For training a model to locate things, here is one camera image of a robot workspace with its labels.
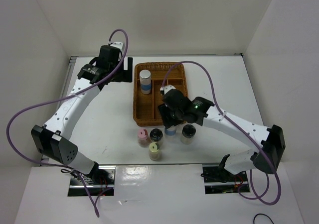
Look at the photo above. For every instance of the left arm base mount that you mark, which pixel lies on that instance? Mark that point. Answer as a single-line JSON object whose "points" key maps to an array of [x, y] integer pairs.
{"points": [[104, 186]]}

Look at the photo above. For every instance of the yellow lid spice jar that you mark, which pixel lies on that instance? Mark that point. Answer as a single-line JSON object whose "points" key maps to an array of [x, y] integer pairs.
{"points": [[154, 151]]}

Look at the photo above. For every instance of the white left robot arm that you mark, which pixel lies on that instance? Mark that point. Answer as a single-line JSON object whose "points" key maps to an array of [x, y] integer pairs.
{"points": [[53, 138]]}

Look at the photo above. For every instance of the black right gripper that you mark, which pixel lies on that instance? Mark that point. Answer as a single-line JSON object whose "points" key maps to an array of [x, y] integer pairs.
{"points": [[164, 110]]}

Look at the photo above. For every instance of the black lid pepper jar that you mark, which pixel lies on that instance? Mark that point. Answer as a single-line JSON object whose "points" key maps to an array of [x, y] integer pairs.
{"points": [[188, 134]]}

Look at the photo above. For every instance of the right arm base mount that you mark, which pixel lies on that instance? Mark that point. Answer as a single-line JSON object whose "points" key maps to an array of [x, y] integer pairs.
{"points": [[217, 181]]}

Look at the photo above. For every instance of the brown wicker divided basket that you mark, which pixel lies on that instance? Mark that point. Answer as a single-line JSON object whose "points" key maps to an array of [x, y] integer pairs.
{"points": [[145, 106]]}

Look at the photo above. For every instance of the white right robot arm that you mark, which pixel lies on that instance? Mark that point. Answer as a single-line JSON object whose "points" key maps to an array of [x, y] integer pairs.
{"points": [[266, 144]]}

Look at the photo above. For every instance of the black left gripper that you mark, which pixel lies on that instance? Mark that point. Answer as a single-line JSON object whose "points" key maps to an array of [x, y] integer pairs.
{"points": [[125, 75]]}

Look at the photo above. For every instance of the black lid spice jar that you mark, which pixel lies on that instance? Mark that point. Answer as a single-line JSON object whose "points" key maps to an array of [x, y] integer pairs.
{"points": [[156, 135]]}

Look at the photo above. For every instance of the pink lid spice jar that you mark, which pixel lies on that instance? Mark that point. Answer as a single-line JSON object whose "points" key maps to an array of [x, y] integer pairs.
{"points": [[143, 138]]}

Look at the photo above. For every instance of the blue label silver cap bottle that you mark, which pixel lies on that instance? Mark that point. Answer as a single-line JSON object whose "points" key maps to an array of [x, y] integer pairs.
{"points": [[145, 81]]}

